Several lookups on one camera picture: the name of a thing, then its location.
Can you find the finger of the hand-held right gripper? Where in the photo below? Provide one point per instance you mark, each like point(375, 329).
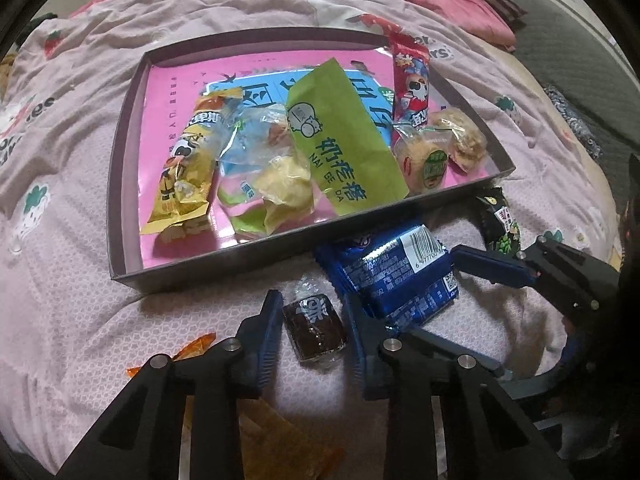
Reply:
point(500, 265)
point(487, 366)

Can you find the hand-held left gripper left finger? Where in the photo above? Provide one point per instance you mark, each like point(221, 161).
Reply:
point(267, 340)

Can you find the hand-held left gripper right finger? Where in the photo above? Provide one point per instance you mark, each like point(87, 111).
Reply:
point(360, 350)

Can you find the brown candy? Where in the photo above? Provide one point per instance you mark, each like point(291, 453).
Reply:
point(312, 325)

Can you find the blue biscuit packet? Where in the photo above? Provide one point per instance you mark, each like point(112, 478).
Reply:
point(395, 275)

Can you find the clear round pastry packet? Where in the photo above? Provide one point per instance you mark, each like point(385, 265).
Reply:
point(425, 160)

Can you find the clear chip packet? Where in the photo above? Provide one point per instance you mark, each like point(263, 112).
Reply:
point(285, 180)

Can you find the red cartoon snack packet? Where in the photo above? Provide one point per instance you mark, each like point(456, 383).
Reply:
point(410, 85)

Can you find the green snack packet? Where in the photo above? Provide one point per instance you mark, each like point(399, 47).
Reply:
point(340, 130)

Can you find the dark cardboard tray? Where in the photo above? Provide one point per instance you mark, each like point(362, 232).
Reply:
point(125, 185)

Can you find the black snack packet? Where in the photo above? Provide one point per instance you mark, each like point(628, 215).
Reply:
point(500, 220)

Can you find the small orange wrapper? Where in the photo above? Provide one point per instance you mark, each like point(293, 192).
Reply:
point(197, 345)

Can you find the orange snack packet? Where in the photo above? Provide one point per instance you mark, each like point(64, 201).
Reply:
point(280, 440)

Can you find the clear cookie packet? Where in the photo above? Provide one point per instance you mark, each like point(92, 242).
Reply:
point(465, 135)

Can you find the dark blue patterned cloth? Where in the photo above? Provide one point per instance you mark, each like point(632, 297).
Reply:
point(575, 120)

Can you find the yellow snack packet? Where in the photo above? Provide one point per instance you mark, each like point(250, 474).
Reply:
point(185, 175)

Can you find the strawberry printed blanket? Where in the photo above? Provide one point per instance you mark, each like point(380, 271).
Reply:
point(65, 260)

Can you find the grey textured mat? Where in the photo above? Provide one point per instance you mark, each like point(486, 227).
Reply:
point(575, 35)

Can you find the brown striped cloth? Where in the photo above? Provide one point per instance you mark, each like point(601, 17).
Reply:
point(500, 2)

